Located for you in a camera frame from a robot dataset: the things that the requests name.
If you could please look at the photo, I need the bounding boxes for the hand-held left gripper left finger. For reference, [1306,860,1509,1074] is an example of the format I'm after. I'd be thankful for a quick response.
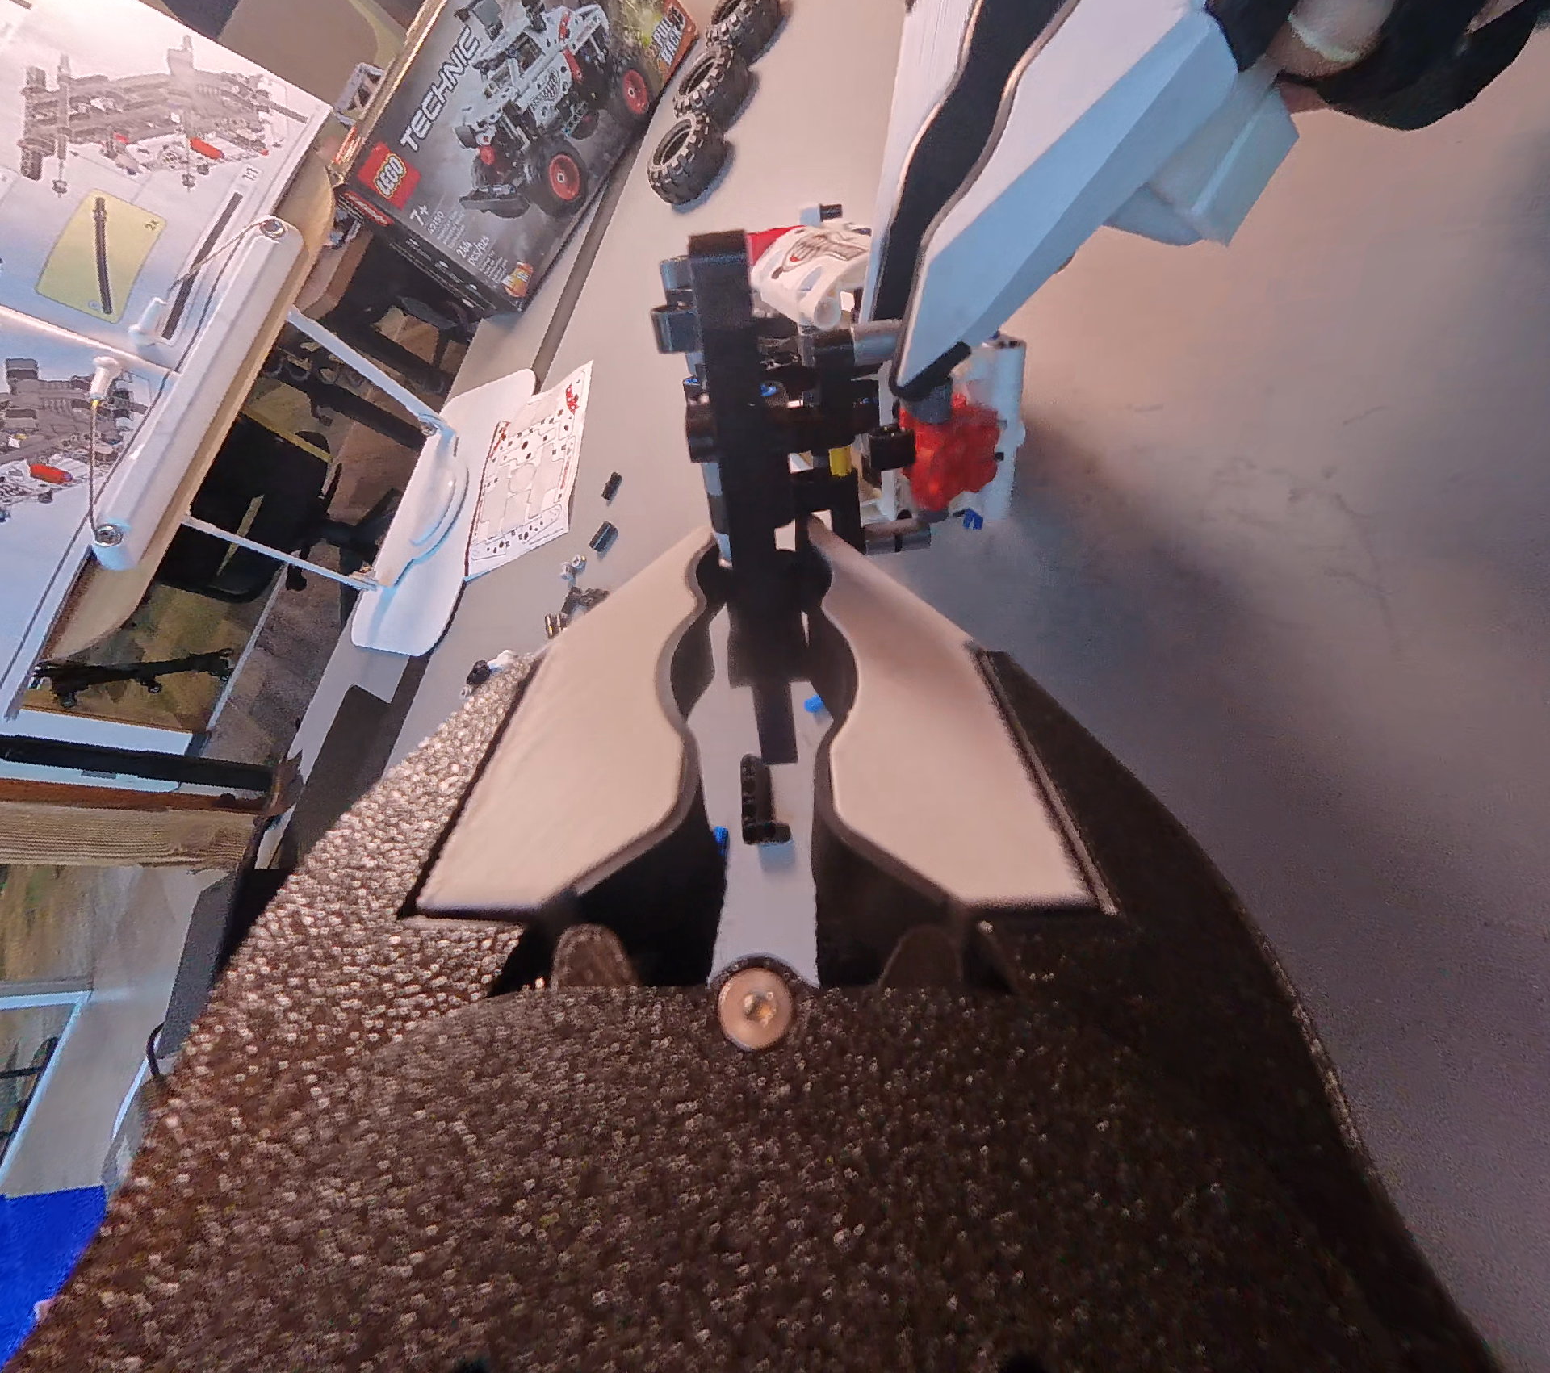
[418,525,727,920]

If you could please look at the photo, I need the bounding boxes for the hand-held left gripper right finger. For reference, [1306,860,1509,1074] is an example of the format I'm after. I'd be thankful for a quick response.
[802,521,1124,920]

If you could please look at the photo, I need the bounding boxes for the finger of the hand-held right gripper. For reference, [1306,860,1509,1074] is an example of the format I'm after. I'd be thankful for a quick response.
[871,0,1147,326]
[892,0,1319,400]

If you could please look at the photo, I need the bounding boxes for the white toy brick truck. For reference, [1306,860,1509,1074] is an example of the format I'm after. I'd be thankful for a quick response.
[651,200,1032,764]

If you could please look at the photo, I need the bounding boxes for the instruction booklet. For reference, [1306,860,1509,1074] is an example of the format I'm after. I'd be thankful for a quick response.
[0,0,333,671]

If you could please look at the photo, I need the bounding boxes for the grey desk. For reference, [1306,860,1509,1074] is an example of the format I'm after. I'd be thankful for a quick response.
[289,0,1550,1373]

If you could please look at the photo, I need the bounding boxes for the person's right hand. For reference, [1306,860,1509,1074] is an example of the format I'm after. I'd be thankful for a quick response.
[1281,0,1409,115]

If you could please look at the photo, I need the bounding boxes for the black angled beam piece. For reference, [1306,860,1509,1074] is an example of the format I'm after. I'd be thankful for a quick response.
[738,753,792,847]

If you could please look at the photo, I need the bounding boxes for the black toy rubber tyre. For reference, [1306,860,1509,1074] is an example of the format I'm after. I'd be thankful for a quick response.
[710,0,790,62]
[675,46,758,129]
[651,111,736,205]

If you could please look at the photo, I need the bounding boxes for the scattered loose brick pieces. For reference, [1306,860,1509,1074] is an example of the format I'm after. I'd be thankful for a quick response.
[462,513,623,698]

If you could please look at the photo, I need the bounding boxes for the white book stand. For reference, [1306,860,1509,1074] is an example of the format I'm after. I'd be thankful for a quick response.
[0,144,542,721]

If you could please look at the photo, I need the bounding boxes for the white sticker sheet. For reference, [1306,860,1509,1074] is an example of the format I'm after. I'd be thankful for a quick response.
[466,359,597,580]

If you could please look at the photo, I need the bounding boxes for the black office chair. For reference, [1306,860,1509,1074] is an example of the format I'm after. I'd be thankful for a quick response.
[159,418,406,604]

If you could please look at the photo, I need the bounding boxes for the toy truck cardboard box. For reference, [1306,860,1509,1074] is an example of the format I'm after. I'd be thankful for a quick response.
[332,0,697,316]

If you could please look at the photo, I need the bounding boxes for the large blue plastic bin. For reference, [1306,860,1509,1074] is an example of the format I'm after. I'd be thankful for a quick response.
[0,1177,114,1354]

